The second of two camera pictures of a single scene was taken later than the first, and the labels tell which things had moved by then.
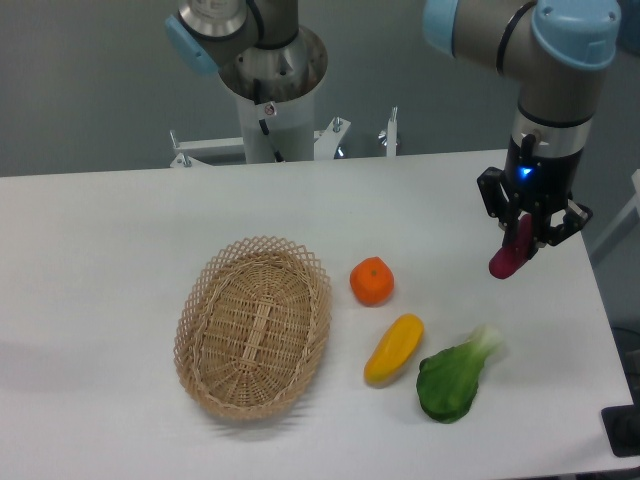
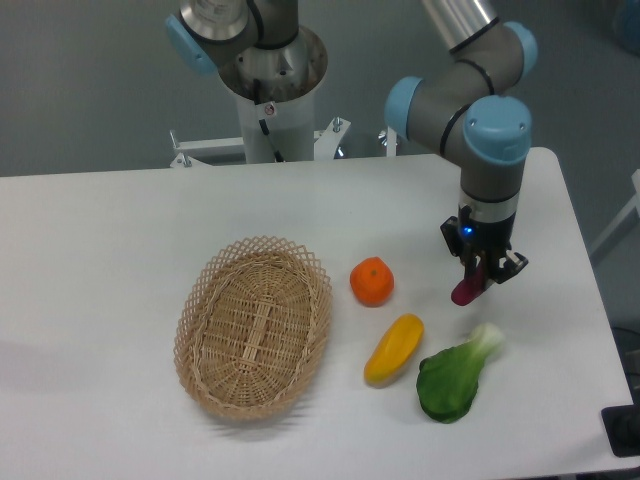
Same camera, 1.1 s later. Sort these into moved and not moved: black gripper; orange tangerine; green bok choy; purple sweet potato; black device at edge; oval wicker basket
Moved: black gripper; purple sweet potato
Not moved: black device at edge; green bok choy; oval wicker basket; orange tangerine
